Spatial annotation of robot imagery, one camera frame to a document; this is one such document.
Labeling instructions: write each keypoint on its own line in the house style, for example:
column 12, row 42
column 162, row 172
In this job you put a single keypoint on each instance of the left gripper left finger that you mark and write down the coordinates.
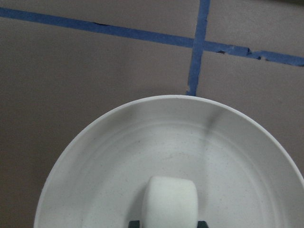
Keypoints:
column 134, row 224

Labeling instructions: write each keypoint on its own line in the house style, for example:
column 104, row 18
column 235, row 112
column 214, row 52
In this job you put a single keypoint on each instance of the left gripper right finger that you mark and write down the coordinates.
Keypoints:
column 202, row 224

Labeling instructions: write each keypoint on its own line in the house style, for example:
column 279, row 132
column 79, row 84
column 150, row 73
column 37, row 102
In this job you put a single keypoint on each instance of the cream round plate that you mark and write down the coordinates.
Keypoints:
column 244, row 177

